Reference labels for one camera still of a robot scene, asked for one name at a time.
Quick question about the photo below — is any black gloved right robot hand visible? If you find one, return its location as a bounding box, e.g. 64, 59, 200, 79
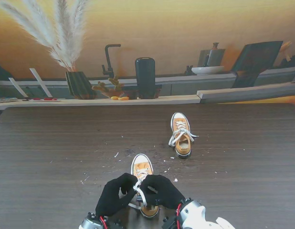
140, 174, 186, 210

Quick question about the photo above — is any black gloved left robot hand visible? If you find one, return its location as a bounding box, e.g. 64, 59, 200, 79
95, 173, 138, 217

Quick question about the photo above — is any yellow sneaker with spread lace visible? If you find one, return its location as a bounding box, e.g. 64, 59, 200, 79
130, 154, 160, 218

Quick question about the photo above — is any white shoelace of handled sneaker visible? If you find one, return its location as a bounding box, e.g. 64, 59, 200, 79
168, 121, 200, 147

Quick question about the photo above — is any light wooden shelf plank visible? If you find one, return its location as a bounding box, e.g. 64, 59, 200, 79
0, 94, 201, 110

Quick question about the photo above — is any dark ribbed vase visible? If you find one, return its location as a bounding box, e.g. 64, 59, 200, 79
65, 71, 97, 100

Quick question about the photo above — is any black cylindrical canister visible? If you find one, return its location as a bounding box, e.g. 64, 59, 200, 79
134, 57, 156, 100

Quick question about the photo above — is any grey shelf plank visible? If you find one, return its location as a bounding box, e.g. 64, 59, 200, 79
196, 82, 295, 104

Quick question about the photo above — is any white bowl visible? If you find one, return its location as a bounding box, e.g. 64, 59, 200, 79
190, 65, 225, 76

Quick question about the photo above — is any long white slanted slat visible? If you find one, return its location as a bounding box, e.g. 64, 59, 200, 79
29, 68, 53, 98

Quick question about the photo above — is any black kitchen faucet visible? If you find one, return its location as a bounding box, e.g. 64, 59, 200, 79
101, 43, 122, 78

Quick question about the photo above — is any grey metal kettle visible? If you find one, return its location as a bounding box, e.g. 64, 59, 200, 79
197, 42, 226, 68

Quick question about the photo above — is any short white slanted slat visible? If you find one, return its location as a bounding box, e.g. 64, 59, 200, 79
8, 77, 29, 100

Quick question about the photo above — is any white pampas grass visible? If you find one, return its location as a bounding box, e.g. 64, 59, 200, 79
0, 0, 91, 72

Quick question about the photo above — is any dark slanted board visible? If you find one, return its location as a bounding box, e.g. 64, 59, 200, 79
231, 40, 284, 88

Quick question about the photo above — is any red right wrist cable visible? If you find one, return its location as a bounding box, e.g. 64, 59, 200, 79
176, 202, 183, 229

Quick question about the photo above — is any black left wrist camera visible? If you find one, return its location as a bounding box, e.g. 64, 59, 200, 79
108, 219, 126, 229

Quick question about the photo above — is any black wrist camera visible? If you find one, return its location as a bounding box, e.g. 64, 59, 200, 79
161, 216, 179, 229
108, 219, 126, 229

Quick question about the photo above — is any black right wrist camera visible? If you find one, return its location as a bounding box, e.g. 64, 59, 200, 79
161, 216, 179, 229

